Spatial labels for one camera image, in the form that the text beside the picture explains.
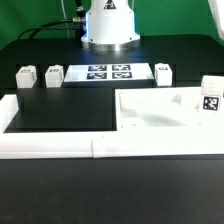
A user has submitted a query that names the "white square table top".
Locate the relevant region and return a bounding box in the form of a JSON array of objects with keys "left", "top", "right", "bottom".
[{"left": 115, "top": 87, "right": 224, "bottom": 131}]

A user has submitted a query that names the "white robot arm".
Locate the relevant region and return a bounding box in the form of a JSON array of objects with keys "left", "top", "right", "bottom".
[{"left": 81, "top": 0, "right": 224, "bottom": 51}]

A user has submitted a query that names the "white U-shaped obstacle fence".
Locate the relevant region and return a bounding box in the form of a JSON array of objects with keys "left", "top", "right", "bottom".
[{"left": 0, "top": 94, "right": 224, "bottom": 159}]

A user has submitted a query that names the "white sheet with fiducial markers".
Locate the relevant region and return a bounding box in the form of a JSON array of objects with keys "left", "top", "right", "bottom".
[{"left": 64, "top": 63, "right": 154, "bottom": 83}]

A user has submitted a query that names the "black cable connector upright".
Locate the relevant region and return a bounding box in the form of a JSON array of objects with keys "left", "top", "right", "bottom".
[{"left": 75, "top": 0, "right": 85, "bottom": 18}]

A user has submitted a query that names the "black cable thick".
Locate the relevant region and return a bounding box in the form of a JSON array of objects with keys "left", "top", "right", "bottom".
[{"left": 17, "top": 17, "right": 86, "bottom": 40}]

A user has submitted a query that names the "thin white cable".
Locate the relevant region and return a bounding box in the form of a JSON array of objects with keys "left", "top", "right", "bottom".
[{"left": 59, "top": 0, "right": 71, "bottom": 39}]

